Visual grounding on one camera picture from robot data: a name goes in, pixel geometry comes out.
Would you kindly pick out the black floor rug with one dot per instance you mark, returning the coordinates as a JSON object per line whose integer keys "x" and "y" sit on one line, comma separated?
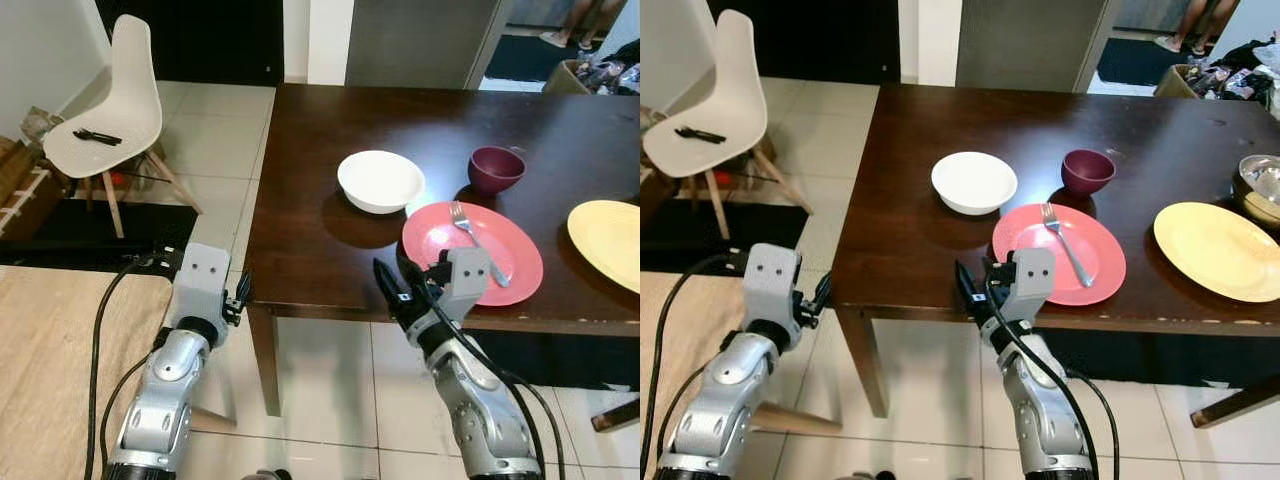
{"x": 690, "y": 250}
{"x": 60, "y": 245}

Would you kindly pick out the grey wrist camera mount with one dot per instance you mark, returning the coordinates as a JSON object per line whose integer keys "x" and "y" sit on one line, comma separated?
{"x": 770, "y": 285}
{"x": 1035, "y": 280}
{"x": 200, "y": 285}
{"x": 465, "y": 280}

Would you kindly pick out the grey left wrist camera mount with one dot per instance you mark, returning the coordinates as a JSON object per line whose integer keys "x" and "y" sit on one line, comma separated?
{"x": 200, "y": 285}
{"x": 770, "y": 285}

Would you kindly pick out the grey door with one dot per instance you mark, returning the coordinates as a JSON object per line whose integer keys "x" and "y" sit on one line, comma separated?
{"x": 1030, "y": 45}
{"x": 420, "y": 45}

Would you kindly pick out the light oak wooden table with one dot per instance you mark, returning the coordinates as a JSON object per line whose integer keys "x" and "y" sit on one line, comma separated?
{"x": 50, "y": 370}
{"x": 690, "y": 330}

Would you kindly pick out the dark brown wooden table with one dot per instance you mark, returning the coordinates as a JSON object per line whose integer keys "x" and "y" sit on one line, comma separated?
{"x": 900, "y": 250}
{"x": 320, "y": 250}

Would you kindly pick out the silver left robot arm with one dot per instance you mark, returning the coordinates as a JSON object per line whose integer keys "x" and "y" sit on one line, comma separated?
{"x": 165, "y": 390}
{"x": 720, "y": 400}

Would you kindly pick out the brown wooden chair leg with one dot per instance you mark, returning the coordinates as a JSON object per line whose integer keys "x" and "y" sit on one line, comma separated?
{"x": 1235, "y": 402}
{"x": 615, "y": 415}

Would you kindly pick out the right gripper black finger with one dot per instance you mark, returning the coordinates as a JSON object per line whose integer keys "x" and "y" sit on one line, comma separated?
{"x": 970, "y": 288}
{"x": 386, "y": 280}

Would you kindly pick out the small black tool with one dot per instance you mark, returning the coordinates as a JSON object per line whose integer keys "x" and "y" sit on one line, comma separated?
{"x": 97, "y": 137}
{"x": 700, "y": 134}

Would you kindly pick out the pink plate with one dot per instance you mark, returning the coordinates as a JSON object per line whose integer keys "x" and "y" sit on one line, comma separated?
{"x": 1095, "y": 240}
{"x": 510, "y": 235}

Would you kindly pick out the white plastic chair wooden legs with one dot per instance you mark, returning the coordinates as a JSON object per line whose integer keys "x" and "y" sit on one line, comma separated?
{"x": 125, "y": 100}
{"x": 725, "y": 100}

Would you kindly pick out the purple bowl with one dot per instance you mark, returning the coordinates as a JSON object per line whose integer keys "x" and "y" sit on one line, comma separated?
{"x": 496, "y": 172}
{"x": 1088, "y": 173}

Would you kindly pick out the small red object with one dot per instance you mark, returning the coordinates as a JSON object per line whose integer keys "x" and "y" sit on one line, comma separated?
{"x": 716, "y": 179}
{"x": 120, "y": 180}

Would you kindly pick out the pile of mixed clutter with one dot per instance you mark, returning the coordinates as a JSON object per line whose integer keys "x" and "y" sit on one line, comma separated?
{"x": 615, "y": 72}
{"x": 1240, "y": 78}

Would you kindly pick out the person bare legs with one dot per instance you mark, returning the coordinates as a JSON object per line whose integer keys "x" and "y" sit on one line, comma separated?
{"x": 585, "y": 20}
{"x": 1195, "y": 22}

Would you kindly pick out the shiny metal bowl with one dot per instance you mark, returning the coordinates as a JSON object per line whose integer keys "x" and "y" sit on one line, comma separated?
{"x": 1262, "y": 185}

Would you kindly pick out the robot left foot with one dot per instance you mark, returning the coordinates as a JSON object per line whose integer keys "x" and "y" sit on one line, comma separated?
{"x": 265, "y": 475}
{"x": 875, "y": 475}

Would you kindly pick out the brown cardboard box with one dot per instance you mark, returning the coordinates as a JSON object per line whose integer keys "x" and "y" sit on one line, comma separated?
{"x": 562, "y": 80}
{"x": 1172, "y": 84}

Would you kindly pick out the black doormat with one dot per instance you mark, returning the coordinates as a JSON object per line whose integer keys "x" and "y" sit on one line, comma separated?
{"x": 525, "y": 60}
{"x": 1130, "y": 62}

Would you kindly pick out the dark black door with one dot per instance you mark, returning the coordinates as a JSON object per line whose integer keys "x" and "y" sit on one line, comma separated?
{"x": 200, "y": 40}
{"x": 810, "y": 40}

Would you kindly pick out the white bowl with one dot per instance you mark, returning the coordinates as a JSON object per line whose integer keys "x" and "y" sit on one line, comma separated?
{"x": 380, "y": 180}
{"x": 974, "y": 182}

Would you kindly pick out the brown wooden rack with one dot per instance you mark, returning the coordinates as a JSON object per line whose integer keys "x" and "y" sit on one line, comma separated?
{"x": 25, "y": 190}

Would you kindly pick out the silver fork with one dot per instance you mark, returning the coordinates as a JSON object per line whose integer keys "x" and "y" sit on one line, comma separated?
{"x": 1066, "y": 245}
{"x": 478, "y": 243}

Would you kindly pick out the yellow plate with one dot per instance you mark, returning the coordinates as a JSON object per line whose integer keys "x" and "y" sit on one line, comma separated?
{"x": 610, "y": 240}
{"x": 1215, "y": 250}

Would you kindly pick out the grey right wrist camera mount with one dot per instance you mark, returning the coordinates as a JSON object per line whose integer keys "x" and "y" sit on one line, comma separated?
{"x": 1035, "y": 280}
{"x": 465, "y": 280}

